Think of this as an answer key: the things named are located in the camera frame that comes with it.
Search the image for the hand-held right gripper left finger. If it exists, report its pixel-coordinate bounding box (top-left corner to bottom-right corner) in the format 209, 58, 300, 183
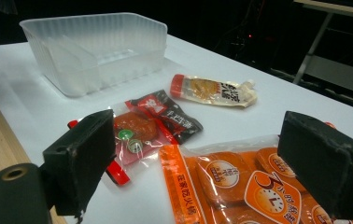
42, 109, 117, 217

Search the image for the small clear snack packet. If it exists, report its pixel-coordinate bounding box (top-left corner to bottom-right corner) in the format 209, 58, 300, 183
169, 73, 259, 108

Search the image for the white metal desk frame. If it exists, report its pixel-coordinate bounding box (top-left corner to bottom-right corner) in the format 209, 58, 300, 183
292, 0, 353, 115

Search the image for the red and black snack packet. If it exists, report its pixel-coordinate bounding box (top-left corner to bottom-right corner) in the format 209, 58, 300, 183
66, 89, 205, 187

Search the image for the white table mat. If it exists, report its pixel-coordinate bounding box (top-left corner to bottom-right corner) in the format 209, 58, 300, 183
0, 34, 353, 224

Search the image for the large orange food packet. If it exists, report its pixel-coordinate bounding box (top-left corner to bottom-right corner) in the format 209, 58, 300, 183
159, 133, 353, 224

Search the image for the clear plastic container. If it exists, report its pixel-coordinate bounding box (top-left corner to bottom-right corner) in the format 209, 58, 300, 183
19, 12, 168, 98

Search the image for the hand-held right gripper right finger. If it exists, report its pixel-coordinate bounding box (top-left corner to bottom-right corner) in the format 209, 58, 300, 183
277, 110, 353, 220

